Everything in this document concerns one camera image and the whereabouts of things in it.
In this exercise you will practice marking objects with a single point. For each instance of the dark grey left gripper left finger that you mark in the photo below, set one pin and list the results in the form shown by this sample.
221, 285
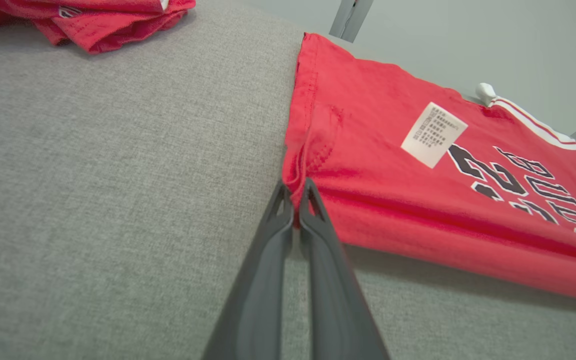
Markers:
258, 300

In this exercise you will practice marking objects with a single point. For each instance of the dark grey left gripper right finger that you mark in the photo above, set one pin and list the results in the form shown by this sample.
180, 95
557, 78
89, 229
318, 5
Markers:
333, 300

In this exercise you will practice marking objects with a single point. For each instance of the red basketball jersey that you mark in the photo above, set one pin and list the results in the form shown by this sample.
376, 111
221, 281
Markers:
378, 160

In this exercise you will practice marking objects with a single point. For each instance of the red shorts with white trim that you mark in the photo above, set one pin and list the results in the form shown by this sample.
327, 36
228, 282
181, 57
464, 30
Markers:
103, 30

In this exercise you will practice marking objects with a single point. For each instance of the grey partition post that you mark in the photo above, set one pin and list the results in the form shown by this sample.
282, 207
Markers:
361, 20
340, 20

